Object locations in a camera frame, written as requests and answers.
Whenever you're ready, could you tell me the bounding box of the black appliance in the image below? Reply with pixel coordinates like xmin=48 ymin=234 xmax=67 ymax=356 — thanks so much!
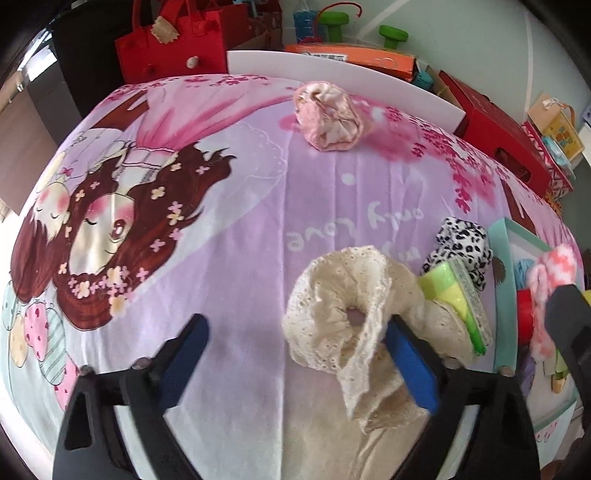
xmin=48 ymin=0 xmax=137 ymax=121

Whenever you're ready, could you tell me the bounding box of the blue wet wipes packet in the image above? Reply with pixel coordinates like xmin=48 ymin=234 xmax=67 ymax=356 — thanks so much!
xmin=542 ymin=135 xmax=574 ymax=168

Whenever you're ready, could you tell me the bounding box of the orange flat box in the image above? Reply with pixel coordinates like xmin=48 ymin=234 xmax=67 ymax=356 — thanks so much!
xmin=283 ymin=42 xmax=419 ymax=85

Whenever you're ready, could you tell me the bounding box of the pink satin scrunchie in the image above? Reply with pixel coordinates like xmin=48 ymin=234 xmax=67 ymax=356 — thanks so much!
xmin=292 ymin=80 xmax=364 ymax=152

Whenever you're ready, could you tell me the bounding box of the large red gift box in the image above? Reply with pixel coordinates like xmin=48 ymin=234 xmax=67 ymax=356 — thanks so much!
xmin=438 ymin=71 xmax=551 ymax=197

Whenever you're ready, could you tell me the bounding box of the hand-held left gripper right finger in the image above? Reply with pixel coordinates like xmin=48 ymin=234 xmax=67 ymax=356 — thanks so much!
xmin=387 ymin=316 xmax=541 ymax=480

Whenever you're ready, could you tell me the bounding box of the green yellow scrunchie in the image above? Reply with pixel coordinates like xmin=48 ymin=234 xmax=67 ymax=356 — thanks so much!
xmin=436 ymin=256 xmax=495 ymax=357

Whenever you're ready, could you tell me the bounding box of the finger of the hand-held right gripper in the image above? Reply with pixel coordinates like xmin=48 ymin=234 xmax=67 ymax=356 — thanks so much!
xmin=545 ymin=284 xmax=591 ymax=398

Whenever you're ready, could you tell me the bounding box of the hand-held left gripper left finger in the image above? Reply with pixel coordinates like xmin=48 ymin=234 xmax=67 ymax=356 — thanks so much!
xmin=53 ymin=314 xmax=209 ymax=480

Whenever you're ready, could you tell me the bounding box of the beige cloth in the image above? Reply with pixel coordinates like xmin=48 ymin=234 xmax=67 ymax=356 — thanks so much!
xmin=284 ymin=401 xmax=441 ymax=480

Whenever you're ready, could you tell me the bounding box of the pink and white fluffy scrunchie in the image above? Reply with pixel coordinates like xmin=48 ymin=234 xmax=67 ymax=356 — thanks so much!
xmin=525 ymin=244 xmax=583 ymax=361

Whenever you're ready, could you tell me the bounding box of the red felt handbag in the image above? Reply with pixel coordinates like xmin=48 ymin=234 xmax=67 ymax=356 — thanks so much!
xmin=115 ymin=0 xmax=230 ymax=85

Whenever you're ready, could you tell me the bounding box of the cream lace scrunchie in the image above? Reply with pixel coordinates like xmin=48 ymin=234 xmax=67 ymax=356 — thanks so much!
xmin=283 ymin=246 xmax=474 ymax=435

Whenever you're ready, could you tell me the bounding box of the tan handbag shaped box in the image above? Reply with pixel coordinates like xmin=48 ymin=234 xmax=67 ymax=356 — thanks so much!
xmin=527 ymin=93 xmax=585 ymax=163

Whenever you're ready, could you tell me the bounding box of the red and white patterned box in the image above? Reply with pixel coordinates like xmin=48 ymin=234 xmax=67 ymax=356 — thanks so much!
xmin=521 ymin=121 xmax=577 ymax=201

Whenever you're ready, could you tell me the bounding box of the red paper gift bag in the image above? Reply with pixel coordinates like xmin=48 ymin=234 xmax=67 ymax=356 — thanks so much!
xmin=217 ymin=0 xmax=283 ymax=52

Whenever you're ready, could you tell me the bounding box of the plastic water bottle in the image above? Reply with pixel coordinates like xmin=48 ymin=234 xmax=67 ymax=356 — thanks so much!
xmin=293 ymin=0 xmax=318 ymax=43

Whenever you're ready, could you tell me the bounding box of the white headboard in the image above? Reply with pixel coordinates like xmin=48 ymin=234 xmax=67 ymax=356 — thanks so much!
xmin=226 ymin=50 xmax=465 ymax=136

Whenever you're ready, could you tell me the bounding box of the pink printed bed sheet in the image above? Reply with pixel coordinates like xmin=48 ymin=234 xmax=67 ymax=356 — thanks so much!
xmin=0 ymin=74 xmax=585 ymax=480

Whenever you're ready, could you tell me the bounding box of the leopard print scrunchie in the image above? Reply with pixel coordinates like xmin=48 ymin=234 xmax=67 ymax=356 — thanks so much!
xmin=421 ymin=217 xmax=493 ymax=292

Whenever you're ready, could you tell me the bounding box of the teal storage box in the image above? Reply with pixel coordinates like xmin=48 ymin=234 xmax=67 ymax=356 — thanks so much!
xmin=488 ymin=218 xmax=583 ymax=437

